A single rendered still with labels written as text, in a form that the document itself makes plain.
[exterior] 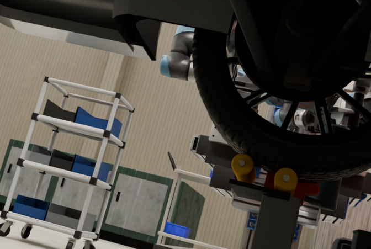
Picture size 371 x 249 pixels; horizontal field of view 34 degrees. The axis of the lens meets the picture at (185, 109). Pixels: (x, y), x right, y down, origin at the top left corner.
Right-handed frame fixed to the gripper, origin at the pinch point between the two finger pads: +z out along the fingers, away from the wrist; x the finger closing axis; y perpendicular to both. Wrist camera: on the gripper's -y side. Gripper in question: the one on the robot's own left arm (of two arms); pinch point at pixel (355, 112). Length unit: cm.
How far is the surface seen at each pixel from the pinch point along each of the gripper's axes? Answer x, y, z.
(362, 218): -321, -2, -241
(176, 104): -461, -173, -824
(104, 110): -355, -125, -898
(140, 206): -194, 39, -427
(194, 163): -503, -72, -779
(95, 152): -359, -45, -894
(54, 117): 12, 6, -220
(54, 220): -1, 66, -207
